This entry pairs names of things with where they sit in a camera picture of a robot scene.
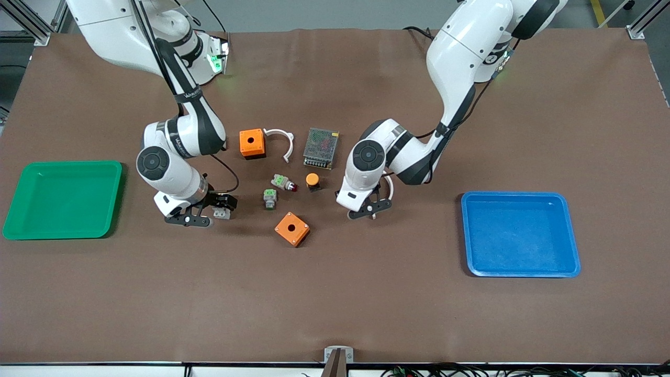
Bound large white curved clamp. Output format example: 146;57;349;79
372;174;395;219

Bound metal mesh power supply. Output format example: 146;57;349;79
303;127;340;170

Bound orange button box upright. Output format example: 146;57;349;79
239;128;266;161

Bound orange button box tilted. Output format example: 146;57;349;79
274;212;311;248

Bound small white curved clamp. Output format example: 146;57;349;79
263;128;295;164

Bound brown table mat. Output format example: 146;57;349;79
0;28;670;365

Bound green plastic tray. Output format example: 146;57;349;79
3;160;124;241

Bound blue plastic tray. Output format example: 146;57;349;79
461;191;582;278

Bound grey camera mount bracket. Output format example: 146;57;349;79
324;346;354;377

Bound tangled cables below table edge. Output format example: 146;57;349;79
381;363;670;377

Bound black right arm base cable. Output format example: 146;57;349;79
202;0;228;35

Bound aluminium frame profile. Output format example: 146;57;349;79
0;0;69;47
626;0;670;40

